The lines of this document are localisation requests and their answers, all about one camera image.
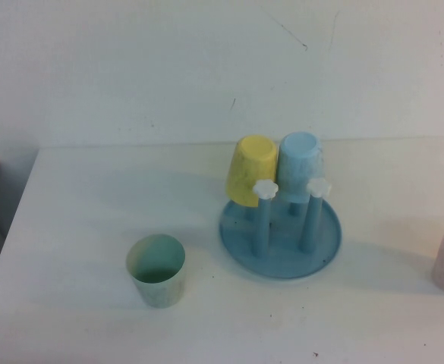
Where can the light blue plastic cup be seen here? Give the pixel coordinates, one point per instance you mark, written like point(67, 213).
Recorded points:
point(293, 163)

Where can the yellow plastic cup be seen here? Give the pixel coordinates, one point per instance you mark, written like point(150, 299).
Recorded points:
point(244, 170)

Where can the blue cup stand white caps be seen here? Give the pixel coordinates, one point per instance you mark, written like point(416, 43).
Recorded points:
point(282, 261)

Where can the green plastic cup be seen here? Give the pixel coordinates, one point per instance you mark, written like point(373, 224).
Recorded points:
point(157, 292)

